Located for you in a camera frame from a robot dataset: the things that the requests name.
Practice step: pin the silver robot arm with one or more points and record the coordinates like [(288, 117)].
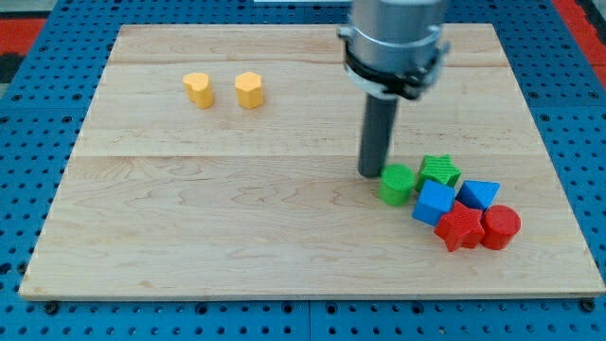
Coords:
[(392, 47)]

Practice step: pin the yellow hexagon block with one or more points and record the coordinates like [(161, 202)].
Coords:
[(249, 90)]

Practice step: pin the wooden board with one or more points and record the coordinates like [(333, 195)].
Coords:
[(164, 201)]

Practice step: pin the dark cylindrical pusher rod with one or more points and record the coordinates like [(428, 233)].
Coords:
[(379, 117)]

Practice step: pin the green cylinder block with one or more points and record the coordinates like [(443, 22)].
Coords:
[(397, 181)]

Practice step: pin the yellow heart block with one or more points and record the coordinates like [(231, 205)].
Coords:
[(199, 89)]

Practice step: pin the blue cube block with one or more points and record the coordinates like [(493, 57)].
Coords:
[(435, 200)]

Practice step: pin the green star block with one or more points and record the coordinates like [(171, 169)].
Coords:
[(440, 169)]

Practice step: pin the red star block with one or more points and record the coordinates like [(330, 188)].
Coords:
[(460, 227)]

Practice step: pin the blue triangle block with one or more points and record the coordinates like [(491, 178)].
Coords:
[(477, 194)]

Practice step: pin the red cylinder block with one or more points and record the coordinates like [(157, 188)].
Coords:
[(500, 223)]

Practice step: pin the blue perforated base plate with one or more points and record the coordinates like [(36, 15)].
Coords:
[(46, 102)]

